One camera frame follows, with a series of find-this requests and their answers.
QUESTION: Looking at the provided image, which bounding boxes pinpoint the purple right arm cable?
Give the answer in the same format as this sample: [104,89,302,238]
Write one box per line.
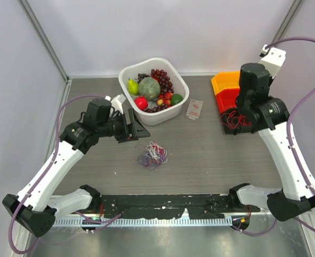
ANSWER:
[232,36,315,238]

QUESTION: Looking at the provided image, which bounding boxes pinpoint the red yellow cherries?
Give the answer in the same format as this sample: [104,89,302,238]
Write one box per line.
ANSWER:
[156,92,173,106]

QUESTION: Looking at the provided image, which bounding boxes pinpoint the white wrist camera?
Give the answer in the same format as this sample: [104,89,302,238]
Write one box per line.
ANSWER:
[258,44,286,80]
[105,94,126,115]

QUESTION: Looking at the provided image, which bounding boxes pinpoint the red storage bin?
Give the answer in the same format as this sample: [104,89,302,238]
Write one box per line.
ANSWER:
[215,88,239,114]

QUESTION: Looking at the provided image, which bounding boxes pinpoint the dark purple grape bunch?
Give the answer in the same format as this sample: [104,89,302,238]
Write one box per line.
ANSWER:
[137,73,150,84]

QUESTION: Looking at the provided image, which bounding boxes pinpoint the cable bundle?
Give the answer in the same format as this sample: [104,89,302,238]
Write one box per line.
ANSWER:
[135,141,169,172]

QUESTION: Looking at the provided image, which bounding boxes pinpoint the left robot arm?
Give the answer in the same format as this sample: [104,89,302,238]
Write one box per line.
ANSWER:
[2,95,150,238]

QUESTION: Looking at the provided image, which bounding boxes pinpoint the yellow storage bin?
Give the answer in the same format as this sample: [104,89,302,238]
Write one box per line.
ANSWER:
[211,71,239,95]

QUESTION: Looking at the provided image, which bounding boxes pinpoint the white plastic basket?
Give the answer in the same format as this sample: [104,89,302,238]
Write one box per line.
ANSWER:
[118,57,190,126]

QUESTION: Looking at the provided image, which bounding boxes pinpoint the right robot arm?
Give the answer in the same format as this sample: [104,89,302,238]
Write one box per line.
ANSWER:
[228,63,315,222]

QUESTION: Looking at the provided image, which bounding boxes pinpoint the black storage bin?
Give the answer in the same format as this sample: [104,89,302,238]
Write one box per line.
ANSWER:
[220,108,254,135]

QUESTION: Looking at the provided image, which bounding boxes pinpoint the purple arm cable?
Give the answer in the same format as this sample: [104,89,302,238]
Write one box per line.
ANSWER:
[232,36,315,238]
[8,95,107,254]

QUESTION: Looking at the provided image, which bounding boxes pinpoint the dark red grapes front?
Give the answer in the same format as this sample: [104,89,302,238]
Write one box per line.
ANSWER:
[144,103,171,113]

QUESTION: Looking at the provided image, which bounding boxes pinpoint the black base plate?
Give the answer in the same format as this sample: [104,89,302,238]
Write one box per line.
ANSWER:
[101,194,260,220]

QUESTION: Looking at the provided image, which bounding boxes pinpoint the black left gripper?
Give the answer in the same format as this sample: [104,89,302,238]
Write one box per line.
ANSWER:
[97,108,150,142]

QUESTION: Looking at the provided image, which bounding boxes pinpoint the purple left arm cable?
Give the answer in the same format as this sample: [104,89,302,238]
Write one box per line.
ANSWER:
[8,95,107,254]

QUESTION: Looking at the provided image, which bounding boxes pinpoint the white red card box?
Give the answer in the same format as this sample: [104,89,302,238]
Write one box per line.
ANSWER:
[186,99,204,120]

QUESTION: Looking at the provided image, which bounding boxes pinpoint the green lime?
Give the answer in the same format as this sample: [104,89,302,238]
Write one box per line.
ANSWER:
[170,94,183,106]

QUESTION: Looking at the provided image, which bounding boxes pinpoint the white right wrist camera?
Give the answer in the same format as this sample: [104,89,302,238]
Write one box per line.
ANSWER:
[258,44,286,80]

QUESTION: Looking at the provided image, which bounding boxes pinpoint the green pear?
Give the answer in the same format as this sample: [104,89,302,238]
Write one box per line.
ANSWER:
[127,79,139,96]

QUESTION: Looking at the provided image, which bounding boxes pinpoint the aluminium rail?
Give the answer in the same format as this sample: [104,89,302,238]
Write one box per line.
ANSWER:
[56,206,272,229]

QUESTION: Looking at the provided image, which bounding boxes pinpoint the red grape bunch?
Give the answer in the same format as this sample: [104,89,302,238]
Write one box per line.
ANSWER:
[150,69,174,94]

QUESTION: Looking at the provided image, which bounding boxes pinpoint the green melon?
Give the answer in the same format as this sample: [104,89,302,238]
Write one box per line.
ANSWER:
[138,77,161,101]

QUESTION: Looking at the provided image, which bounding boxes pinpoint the red apple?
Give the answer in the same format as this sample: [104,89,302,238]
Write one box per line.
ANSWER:
[134,96,148,110]

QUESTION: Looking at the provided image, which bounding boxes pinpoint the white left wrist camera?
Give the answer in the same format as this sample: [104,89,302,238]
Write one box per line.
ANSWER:
[105,94,126,115]

